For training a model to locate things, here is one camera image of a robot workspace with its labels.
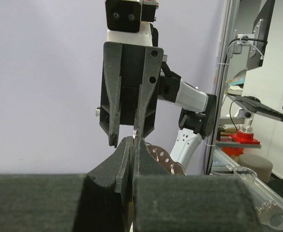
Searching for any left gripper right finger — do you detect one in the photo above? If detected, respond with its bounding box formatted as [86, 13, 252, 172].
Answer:
[133, 138, 263, 232]

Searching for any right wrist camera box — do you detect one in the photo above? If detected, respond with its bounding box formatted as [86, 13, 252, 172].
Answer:
[105, 0, 159, 33]

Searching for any clear acrylic panel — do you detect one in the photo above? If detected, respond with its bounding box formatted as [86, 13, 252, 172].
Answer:
[211, 148, 283, 232]

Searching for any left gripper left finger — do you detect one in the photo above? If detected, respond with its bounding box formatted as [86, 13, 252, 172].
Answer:
[0, 137, 133, 232]

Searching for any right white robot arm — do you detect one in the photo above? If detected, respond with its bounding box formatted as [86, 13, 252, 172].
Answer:
[97, 23, 217, 174]

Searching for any black keyboard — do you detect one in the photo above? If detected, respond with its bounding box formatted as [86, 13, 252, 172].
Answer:
[228, 95, 283, 122]

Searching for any red block on shelf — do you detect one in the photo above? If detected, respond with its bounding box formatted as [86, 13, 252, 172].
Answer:
[222, 131, 260, 157]

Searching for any monitor on arm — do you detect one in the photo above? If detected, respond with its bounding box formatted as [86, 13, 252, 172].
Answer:
[234, 0, 275, 71]

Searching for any grey round stool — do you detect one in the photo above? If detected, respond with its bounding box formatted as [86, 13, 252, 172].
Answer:
[238, 154, 273, 183]

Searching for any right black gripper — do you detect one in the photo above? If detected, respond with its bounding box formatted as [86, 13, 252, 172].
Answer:
[100, 42, 164, 147]

